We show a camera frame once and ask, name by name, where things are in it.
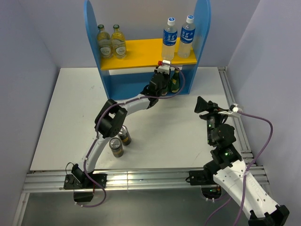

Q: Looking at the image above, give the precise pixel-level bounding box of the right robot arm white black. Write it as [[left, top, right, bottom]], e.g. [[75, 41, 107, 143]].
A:
[[187, 97, 290, 226]]

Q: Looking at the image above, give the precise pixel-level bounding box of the aluminium rail right side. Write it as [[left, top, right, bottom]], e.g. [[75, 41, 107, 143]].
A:
[[217, 67, 273, 197]]

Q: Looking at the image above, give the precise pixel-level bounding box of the yellow soda water bottle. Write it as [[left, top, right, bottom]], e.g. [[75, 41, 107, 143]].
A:
[[111, 24, 127, 59], [97, 24, 113, 58]]

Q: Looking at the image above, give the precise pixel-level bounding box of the right yellow soda water bottle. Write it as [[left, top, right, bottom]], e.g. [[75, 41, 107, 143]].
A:
[[111, 24, 127, 59]]

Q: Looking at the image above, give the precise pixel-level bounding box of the black gold can front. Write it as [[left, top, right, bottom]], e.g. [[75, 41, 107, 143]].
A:
[[109, 137, 124, 158]]

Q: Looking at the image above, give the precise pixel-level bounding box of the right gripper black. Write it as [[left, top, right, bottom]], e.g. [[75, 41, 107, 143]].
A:
[[194, 96, 230, 145]]

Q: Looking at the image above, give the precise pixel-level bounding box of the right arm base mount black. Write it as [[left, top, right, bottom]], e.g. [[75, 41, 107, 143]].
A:
[[185, 169, 227, 202]]

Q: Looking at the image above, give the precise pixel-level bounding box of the green glass bottle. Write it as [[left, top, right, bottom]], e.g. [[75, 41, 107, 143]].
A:
[[162, 86, 168, 96], [169, 70, 180, 93]]

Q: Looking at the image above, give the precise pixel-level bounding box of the left yellow soda water bottle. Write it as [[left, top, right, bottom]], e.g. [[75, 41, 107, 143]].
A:
[[97, 24, 113, 58]]

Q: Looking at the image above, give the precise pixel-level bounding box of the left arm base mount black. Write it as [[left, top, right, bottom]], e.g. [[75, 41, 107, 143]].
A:
[[63, 173, 107, 202]]

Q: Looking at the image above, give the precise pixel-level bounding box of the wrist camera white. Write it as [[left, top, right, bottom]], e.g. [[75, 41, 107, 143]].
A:
[[218, 103, 243, 118], [155, 60, 171, 75]]

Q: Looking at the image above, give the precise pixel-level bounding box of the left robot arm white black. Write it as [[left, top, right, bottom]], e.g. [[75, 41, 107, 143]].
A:
[[71, 68, 171, 188]]

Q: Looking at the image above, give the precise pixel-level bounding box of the aluminium rail frame front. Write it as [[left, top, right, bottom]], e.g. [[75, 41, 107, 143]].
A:
[[21, 164, 270, 192]]

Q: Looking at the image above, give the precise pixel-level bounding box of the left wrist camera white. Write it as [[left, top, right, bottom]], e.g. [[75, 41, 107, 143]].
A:
[[155, 60, 171, 75]]

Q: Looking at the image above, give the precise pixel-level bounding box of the blue shelf with yellow board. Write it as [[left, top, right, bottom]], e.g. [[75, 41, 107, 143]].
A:
[[84, 0, 211, 100]]

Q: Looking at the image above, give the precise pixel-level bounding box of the Pocari water bottle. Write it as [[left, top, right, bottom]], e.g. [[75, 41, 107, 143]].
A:
[[177, 15, 196, 58], [161, 17, 177, 61]]

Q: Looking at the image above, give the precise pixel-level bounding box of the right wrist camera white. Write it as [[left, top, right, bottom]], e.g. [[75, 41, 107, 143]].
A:
[[218, 103, 243, 118]]

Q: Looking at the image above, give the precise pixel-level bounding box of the black gold can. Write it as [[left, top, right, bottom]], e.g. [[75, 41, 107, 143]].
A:
[[109, 137, 124, 158], [118, 125, 132, 145]]

